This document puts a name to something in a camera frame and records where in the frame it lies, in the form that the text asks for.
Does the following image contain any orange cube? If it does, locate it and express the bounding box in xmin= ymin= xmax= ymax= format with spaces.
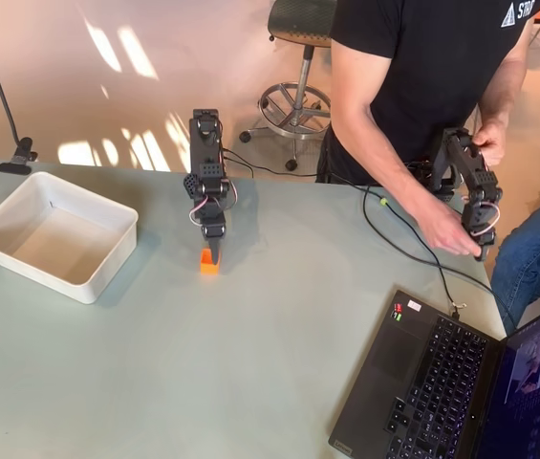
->
xmin=199 ymin=248 xmax=223 ymax=276

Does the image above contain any black leader arm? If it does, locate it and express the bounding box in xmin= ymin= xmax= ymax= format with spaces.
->
xmin=429 ymin=125 xmax=504 ymax=263

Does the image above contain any person's left forearm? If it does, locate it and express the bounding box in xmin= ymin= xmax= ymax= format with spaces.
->
xmin=476 ymin=55 xmax=529 ymax=130

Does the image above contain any person's right forearm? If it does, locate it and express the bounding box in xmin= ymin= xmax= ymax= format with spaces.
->
xmin=332 ymin=107 xmax=443 ymax=240

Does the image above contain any white plastic bin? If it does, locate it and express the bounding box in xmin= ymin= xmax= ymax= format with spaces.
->
xmin=0 ymin=170 xmax=140 ymax=306

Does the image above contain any person's right hand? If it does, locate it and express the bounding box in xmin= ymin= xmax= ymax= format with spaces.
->
xmin=423 ymin=208 xmax=485 ymax=258

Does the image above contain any person's left hand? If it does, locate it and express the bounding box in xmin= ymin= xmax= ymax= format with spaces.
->
xmin=471 ymin=116 xmax=508 ymax=167

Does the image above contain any metal stool green seat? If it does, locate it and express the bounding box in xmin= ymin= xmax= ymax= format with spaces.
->
xmin=238 ymin=0 xmax=340 ymax=173

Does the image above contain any black open laptop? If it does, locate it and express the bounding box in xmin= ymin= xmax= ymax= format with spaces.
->
xmin=328 ymin=288 xmax=540 ymax=459

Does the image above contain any person in black t-shirt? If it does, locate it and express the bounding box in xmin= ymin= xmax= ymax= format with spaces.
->
xmin=315 ymin=0 xmax=540 ymax=186

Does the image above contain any leg in blue jeans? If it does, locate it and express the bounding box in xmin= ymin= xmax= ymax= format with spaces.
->
xmin=488 ymin=177 xmax=540 ymax=332

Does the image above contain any thin black cable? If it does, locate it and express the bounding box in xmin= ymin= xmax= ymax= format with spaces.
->
xmin=220 ymin=146 xmax=321 ymax=180

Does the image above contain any long black cable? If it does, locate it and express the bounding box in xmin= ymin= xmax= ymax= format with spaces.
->
xmin=360 ymin=184 xmax=517 ymax=336

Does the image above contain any black cable with plug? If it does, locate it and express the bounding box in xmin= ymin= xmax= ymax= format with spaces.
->
xmin=379 ymin=199 xmax=466 ymax=320

